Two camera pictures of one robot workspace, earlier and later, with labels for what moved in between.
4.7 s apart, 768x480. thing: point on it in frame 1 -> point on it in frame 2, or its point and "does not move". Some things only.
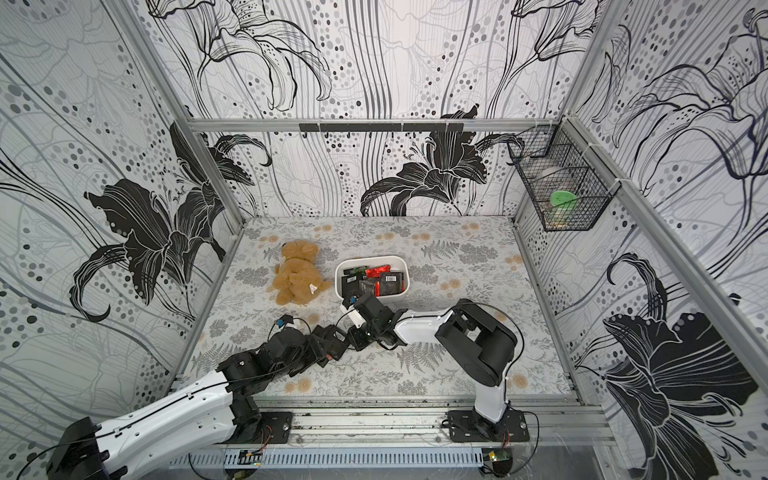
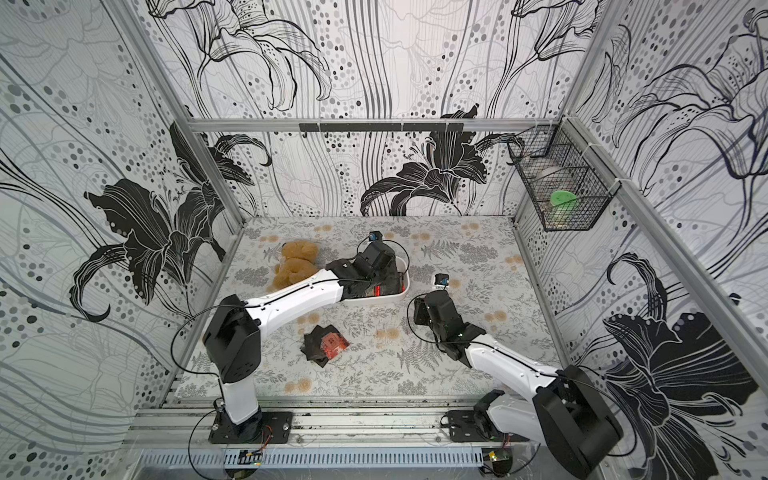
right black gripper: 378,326 -> 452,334
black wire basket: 568,188 does not move
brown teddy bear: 297,278 does not move
